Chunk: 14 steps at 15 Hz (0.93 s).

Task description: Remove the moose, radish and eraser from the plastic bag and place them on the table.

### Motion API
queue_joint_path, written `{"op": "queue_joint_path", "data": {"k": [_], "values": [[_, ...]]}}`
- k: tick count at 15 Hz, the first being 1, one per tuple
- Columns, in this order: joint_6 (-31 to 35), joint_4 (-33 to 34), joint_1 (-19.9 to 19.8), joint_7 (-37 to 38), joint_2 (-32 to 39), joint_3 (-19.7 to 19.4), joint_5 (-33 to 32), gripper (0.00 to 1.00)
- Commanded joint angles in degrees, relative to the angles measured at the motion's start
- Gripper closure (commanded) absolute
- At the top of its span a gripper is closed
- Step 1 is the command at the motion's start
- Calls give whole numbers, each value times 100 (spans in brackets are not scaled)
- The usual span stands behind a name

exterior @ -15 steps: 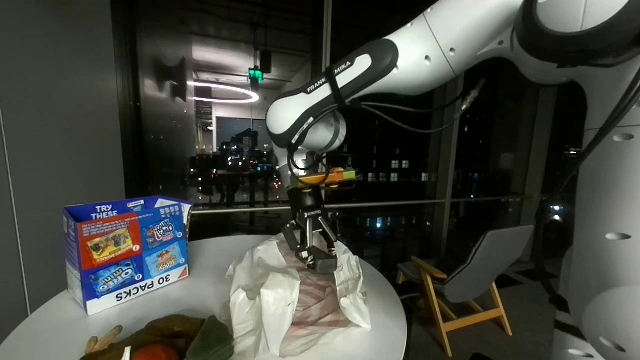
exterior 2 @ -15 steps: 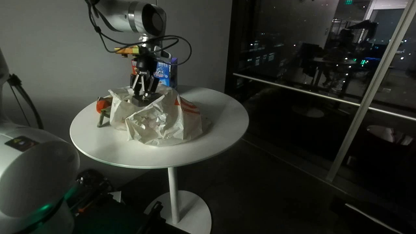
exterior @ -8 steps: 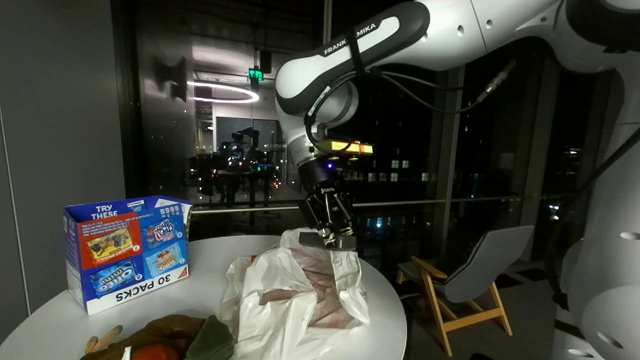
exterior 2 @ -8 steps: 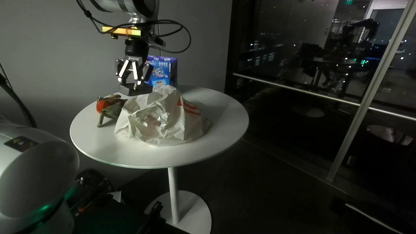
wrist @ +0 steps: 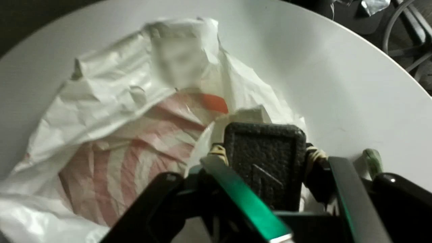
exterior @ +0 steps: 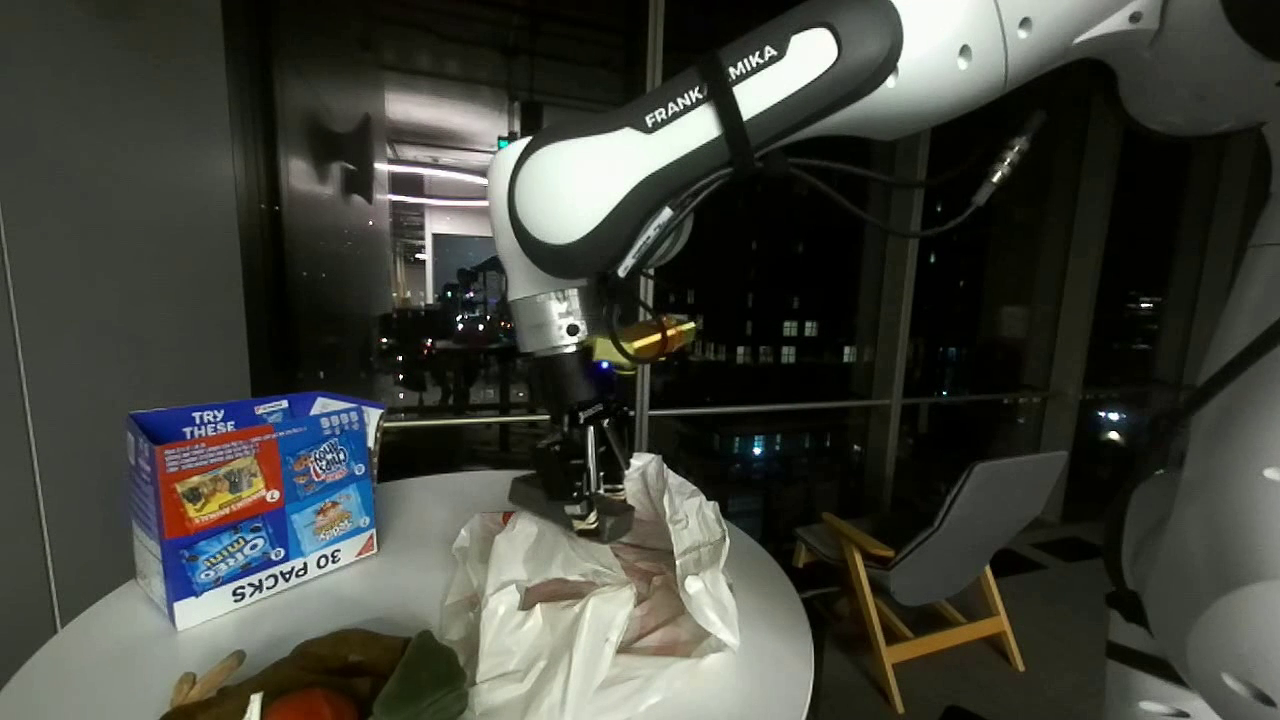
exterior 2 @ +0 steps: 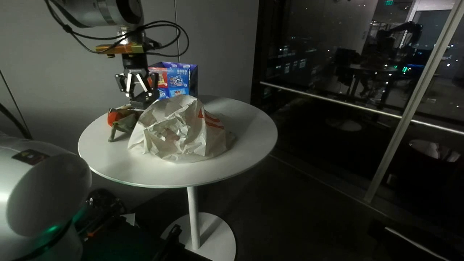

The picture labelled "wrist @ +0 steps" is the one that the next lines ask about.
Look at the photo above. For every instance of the green stalk-shaped object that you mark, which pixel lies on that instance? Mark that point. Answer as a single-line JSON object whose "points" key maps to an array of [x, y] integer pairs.
{"points": [[373, 162]]}

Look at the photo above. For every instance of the crumpled silver foil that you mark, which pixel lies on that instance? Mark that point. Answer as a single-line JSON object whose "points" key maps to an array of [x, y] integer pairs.
{"points": [[374, 5]]}

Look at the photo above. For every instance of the grey chair base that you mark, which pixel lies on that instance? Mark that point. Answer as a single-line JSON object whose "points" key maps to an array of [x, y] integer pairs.
{"points": [[405, 50]]}

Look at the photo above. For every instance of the orange object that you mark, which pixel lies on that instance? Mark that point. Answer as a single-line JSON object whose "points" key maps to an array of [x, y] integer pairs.
{"points": [[216, 103]]}

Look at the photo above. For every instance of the white plastic bag red stripes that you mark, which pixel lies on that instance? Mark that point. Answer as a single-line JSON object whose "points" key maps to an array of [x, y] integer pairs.
{"points": [[111, 111]]}

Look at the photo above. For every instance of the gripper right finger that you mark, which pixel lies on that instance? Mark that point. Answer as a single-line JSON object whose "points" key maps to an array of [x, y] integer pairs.
{"points": [[401, 209]]}

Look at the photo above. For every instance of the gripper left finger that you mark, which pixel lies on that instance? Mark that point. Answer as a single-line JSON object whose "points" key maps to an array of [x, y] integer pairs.
{"points": [[162, 209]]}

